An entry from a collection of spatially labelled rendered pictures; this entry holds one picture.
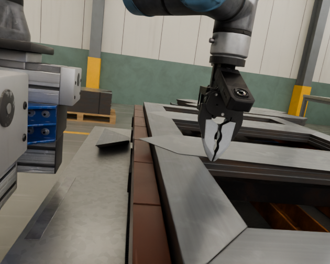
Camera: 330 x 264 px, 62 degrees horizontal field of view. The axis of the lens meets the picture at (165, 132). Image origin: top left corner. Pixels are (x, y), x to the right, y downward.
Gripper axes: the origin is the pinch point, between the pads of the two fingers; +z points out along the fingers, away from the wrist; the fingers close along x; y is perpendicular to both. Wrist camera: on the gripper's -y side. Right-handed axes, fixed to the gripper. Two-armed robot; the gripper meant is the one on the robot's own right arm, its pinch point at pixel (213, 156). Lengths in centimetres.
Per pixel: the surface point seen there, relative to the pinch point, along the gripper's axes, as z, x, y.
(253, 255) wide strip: 0.8, 4.6, -30.4
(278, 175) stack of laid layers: 3.0, -15.1, 0.0
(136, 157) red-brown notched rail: 3.1, 15.7, 3.6
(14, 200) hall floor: 85, 93, 133
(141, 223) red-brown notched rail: 3.1, 15.3, -22.1
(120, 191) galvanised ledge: 17.6, 18.7, 16.9
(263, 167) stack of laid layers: 1.8, -12.0, 1.1
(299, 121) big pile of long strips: 2, -78, 92
